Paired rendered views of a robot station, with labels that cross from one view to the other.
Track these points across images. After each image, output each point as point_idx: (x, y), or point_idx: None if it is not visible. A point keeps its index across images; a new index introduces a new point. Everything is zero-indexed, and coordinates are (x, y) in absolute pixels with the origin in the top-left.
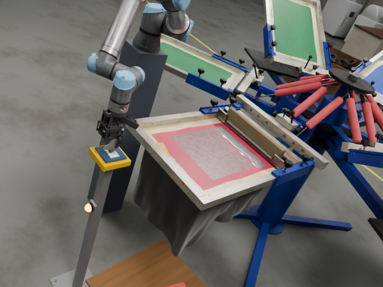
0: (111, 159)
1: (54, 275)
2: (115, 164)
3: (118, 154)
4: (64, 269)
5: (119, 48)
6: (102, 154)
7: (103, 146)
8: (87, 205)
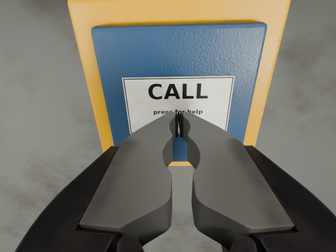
0: (236, 131)
1: None
2: (262, 114)
3: (208, 73)
4: None
5: None
6: (183, 157)
7: (113, 122)
8: None
